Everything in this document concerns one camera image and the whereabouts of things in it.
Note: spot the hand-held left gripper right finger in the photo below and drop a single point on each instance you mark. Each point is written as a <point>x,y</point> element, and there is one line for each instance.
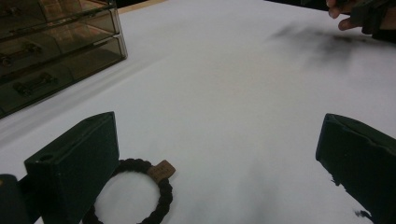
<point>361,161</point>

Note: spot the smoky transparent drawer organizer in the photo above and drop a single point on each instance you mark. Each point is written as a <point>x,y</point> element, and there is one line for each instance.
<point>56,49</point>

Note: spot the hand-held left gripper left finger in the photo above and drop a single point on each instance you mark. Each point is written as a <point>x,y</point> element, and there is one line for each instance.
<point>74,168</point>

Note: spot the white table cover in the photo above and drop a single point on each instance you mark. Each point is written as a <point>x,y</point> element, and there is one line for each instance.
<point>224,109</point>

